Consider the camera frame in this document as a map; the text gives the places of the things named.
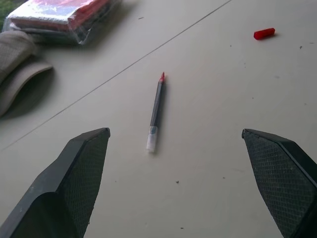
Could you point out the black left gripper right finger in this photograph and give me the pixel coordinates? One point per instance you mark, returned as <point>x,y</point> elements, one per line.
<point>280,178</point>

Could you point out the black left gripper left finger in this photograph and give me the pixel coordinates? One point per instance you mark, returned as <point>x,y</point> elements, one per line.
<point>74,178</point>

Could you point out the black pen with red tip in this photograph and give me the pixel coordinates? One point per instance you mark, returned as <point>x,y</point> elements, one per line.
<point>156,111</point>

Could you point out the red pen cap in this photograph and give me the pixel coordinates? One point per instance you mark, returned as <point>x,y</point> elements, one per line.
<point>264,33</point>

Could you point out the beige cloth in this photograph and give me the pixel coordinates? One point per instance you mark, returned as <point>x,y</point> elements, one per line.
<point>17,67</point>

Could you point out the plastic-wrapped red book stack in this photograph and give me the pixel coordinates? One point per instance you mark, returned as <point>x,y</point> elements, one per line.
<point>62,19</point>

